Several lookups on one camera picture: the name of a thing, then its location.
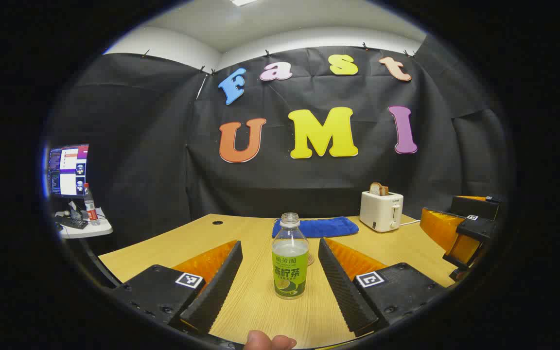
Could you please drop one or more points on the green label water bottle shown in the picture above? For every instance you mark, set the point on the green label water bottle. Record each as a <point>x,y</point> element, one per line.
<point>289,272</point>

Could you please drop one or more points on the white toaster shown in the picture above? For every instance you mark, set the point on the white toaster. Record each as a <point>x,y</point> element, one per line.
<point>379,211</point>

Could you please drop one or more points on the computer monitor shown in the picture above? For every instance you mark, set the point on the computer monitor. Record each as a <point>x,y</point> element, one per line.
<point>68,167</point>

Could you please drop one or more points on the blue folded towel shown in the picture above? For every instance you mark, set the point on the blue folded towel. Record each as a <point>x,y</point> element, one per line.
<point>319,227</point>

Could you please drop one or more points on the black keyboard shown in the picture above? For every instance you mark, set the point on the black keyboard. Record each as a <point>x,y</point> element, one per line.
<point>73,223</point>

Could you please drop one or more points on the pale toast slice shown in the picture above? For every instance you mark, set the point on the pale toast slice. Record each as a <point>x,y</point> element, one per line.
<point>375,189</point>

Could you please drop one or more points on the ceiling light panel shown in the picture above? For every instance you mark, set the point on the ceiling light panel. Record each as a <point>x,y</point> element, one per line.
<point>243,2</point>

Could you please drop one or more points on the red label drink bottle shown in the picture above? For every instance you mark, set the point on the red label drink bottle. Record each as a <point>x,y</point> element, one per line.
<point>90,209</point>

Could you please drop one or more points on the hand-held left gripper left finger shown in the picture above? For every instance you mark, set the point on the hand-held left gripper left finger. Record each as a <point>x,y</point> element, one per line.
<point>214,291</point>

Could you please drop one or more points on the white side table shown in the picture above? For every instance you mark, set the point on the white side table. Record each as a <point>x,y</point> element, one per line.
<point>90,229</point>

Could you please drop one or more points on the black backdrop cloth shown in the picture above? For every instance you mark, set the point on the black backdrop cloth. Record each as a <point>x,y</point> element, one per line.
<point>163,146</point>

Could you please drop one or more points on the round wooden coaster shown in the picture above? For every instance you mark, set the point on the round wooden coaster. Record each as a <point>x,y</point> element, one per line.
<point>311,259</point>

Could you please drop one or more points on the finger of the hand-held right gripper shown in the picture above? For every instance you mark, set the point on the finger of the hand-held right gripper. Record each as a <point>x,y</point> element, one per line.
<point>477,206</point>
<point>443,228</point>

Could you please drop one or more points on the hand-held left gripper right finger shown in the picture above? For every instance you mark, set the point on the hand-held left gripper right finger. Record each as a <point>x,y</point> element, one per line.
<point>343,291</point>

